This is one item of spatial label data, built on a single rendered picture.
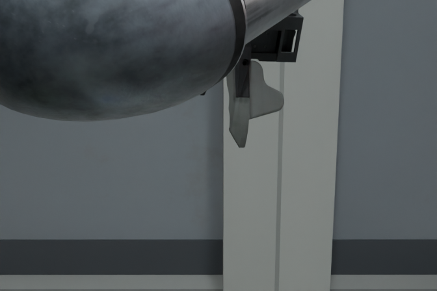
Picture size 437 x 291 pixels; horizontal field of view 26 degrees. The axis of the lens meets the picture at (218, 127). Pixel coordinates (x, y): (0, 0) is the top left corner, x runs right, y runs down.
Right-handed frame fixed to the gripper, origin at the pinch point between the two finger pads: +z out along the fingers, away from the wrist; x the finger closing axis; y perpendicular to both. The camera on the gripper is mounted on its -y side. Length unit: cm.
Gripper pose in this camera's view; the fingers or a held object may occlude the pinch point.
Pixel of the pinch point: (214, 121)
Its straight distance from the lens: 107.6
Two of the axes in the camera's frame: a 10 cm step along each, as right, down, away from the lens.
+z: -1.4, 9.1, 3.9
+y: 9.4, 0.0, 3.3
